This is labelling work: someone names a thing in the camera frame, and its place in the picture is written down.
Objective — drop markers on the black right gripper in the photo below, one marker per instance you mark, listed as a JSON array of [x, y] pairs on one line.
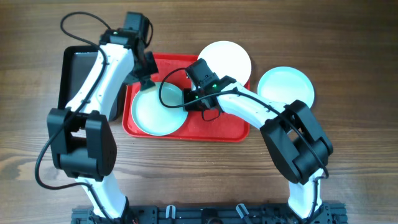
[[188, 93]]

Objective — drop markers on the black rectangular tray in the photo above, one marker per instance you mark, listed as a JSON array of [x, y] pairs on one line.
[[74, 71]]

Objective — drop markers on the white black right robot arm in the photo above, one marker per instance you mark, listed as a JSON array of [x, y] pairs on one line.
[[297, 144]]

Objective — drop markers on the black aluminium base frame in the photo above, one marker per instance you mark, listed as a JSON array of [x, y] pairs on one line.
[[265, 214]]

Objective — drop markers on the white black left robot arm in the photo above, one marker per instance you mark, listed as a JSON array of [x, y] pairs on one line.
[[80, 137]]

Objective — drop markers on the red plastic tray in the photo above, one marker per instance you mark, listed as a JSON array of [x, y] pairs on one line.
[[225, 128]]

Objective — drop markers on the light green plate front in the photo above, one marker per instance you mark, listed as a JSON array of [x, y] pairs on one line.
[[153, 118]]

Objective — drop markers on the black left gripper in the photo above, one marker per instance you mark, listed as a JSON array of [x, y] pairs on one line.
[[152, 69]]

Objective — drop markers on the light green plate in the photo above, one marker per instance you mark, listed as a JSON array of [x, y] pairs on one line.
[[285, 85], [153, 118]]

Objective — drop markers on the white round plate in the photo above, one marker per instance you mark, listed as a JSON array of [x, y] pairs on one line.
[[227, 58]]

